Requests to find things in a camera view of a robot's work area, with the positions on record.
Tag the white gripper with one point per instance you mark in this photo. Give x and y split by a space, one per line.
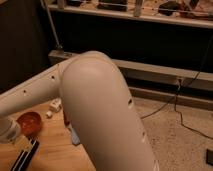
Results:
9 130

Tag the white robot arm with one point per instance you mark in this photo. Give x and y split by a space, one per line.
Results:
98 103

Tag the red wooden bowl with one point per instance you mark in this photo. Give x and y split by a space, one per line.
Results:
30 123

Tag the white tube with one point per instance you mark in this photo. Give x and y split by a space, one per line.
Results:
54 107

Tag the wooden table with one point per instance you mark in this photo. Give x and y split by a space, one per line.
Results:
55 151

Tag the metal pole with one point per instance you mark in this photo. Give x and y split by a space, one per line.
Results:
58 46

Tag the grey baseboard heater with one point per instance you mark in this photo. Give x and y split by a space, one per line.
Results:
180 86

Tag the black box on floor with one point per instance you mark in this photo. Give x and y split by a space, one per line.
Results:
209 157

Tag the cluttered shelf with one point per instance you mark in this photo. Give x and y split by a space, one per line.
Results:
192 13

